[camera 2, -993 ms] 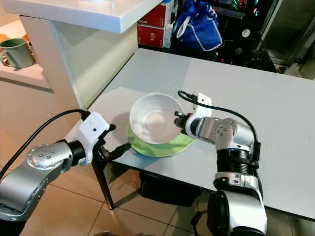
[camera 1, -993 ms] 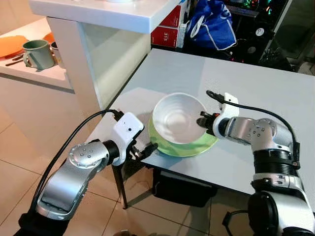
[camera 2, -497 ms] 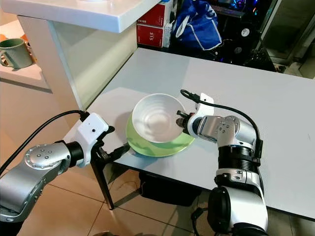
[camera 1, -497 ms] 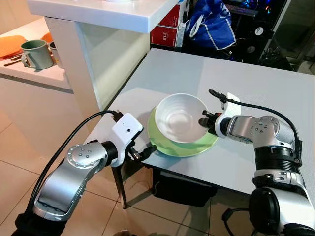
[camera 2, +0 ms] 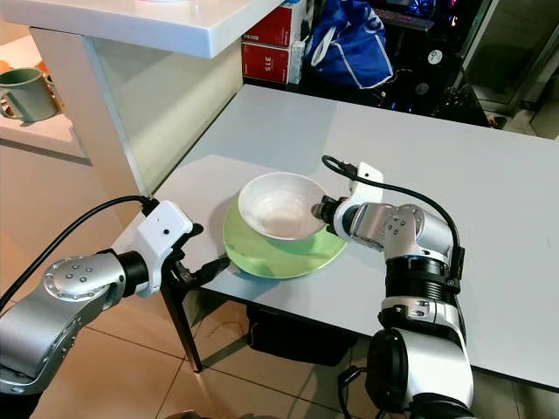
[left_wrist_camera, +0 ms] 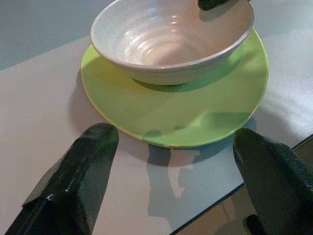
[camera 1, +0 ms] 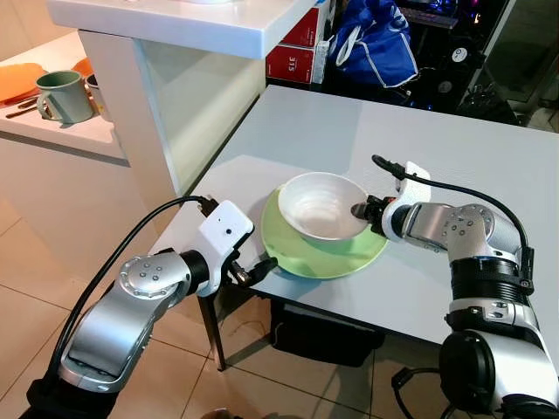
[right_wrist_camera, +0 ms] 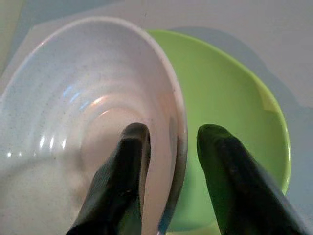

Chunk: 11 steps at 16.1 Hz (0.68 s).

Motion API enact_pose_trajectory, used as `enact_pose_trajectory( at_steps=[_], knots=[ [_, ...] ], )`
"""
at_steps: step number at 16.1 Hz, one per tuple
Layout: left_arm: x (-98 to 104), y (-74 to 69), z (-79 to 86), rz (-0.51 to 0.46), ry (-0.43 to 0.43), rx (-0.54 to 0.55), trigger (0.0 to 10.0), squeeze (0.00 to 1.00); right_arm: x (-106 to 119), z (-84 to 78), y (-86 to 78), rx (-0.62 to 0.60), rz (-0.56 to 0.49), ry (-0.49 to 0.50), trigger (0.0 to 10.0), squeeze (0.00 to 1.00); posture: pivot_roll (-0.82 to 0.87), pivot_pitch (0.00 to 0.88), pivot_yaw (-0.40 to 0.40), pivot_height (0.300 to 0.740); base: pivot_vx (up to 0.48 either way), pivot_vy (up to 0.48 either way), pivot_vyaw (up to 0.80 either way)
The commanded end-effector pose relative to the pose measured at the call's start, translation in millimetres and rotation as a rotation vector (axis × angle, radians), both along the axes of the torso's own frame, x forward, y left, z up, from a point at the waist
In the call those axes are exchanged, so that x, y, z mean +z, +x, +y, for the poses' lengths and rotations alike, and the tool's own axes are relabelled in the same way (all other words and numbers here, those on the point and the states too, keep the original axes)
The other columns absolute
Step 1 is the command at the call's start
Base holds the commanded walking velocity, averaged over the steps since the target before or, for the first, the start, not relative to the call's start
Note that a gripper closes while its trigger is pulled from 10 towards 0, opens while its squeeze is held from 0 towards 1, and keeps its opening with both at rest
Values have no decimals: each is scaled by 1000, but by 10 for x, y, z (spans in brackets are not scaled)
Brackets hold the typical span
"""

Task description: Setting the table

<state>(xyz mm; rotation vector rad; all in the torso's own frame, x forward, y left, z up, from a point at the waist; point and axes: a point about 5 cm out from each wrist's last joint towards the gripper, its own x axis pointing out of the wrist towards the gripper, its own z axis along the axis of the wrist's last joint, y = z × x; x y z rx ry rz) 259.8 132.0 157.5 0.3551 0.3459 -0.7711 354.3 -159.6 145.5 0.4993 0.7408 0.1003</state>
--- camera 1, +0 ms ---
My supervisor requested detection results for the white bowl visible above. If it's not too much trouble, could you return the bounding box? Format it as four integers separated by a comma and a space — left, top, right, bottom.
278, 172, 371, 242

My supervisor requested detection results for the green plate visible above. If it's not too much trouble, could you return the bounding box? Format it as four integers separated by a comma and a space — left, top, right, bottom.
261, 188, 390, 280

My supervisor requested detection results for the black table leg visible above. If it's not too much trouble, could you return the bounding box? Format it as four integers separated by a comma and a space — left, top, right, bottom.
197, 292, 228, 372

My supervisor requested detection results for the black box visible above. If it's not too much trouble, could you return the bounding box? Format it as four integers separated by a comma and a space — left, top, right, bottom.
269, 301, 385, 367

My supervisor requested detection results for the blue bag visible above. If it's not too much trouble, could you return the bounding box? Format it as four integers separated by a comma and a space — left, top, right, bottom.
328, 0, 420, 90

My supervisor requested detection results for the red cardboard box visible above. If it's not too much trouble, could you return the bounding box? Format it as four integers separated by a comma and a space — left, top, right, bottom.
279, 3, 337, 49
266, 44, 328, 86

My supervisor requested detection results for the green mug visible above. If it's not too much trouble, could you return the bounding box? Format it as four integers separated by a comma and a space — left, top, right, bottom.
35, 70, 97, 125

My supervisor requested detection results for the white bar counter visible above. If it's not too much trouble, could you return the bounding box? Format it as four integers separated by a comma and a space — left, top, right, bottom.
48, 0, 320, 215

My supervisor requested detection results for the brown wooden utensil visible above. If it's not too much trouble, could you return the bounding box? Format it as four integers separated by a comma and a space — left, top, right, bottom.
4, 98, 40, 120

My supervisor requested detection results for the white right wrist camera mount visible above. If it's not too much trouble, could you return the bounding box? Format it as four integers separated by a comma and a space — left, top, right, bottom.
382, 161, 431, 241

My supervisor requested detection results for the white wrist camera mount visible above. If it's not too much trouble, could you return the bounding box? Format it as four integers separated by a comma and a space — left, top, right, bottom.
197, 200, 255, 274
382, 161, 431, 241

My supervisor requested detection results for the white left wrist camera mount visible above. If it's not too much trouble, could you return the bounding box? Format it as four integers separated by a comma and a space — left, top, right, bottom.
197, 200, 255, 274

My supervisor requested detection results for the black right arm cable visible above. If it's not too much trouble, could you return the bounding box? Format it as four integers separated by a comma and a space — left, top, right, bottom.
371, 155, 535, 293

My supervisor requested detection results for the black floor cable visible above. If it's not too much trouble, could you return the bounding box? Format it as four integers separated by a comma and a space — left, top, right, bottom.
391, 367, 448, 419

